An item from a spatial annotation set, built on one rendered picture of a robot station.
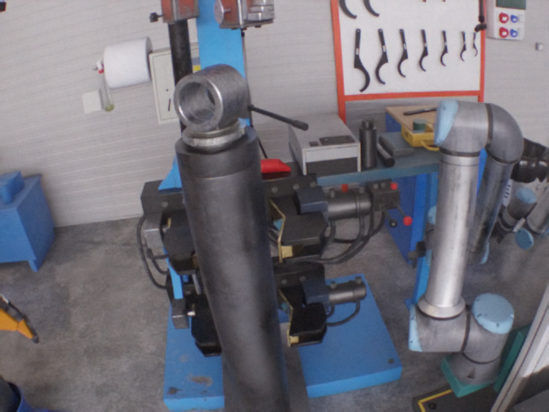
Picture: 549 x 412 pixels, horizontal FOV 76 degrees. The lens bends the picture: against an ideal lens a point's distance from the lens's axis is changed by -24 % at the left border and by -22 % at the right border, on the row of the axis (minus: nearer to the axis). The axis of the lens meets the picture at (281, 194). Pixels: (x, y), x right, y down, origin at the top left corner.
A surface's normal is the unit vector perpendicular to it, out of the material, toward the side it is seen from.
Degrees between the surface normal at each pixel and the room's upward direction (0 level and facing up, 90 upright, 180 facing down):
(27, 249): 90
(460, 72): 90
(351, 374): 0
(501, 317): 5
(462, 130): 80
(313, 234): 0
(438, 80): 90
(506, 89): 90
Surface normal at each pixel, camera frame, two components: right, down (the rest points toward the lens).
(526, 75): 0.13, 0.46
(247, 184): 0.73, 0.27
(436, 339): -0.26, 0.31
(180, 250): -0.08, -0.88
